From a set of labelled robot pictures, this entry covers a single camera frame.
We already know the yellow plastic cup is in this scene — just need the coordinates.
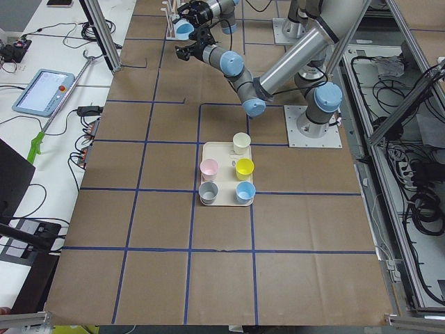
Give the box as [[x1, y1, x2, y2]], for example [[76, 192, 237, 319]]
[[235, 158, 254, 181]]

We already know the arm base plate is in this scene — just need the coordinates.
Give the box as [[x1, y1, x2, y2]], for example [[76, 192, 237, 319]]
[[273, 18, 309, 45], [284, 105, 342, 149]]

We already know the pink plastic cup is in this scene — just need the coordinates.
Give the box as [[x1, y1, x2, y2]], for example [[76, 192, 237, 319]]
[[200, 158, 219, 181]]

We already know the black power adapter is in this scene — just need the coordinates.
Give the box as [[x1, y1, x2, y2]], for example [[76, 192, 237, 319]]
[[76, 105, 104, 117]]

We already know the cream plastic tray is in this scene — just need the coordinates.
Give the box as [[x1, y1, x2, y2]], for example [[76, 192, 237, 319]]
[[202, 142, 254, 207]]

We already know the white wire cup rack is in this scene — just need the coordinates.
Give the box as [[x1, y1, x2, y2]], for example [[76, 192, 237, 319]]
[[161, 0, 177, 40]]

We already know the cream white plastic cup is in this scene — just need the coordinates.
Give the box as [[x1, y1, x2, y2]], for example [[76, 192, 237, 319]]
[[232, 132, 251, 154]]

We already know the light blue plastic cup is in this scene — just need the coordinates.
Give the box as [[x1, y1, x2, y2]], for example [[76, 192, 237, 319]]
[[173, 19, 194, 40]]

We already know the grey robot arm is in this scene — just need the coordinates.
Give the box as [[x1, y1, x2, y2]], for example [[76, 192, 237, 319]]
[[175, 1, 369, 118], [173, 1, 330, 44]]

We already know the grey plastic cup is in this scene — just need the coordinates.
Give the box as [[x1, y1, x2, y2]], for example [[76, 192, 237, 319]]
[[199, 182, 219, 205]]

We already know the metal reacher grabber tool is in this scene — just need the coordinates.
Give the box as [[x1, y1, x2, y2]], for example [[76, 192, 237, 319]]
[[26, 50, 102, 164]]

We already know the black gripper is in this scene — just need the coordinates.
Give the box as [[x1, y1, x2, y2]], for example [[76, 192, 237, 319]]
[[175, 26, 212, 61], [177, 1, 213, 25]]

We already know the blue teach pendant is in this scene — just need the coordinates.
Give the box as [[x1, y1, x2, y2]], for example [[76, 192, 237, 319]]
[[12, 69, 75, 117]]

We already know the aluminium frame post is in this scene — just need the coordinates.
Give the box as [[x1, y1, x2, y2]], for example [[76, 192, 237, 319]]
[[79, 0, 122, 73]]

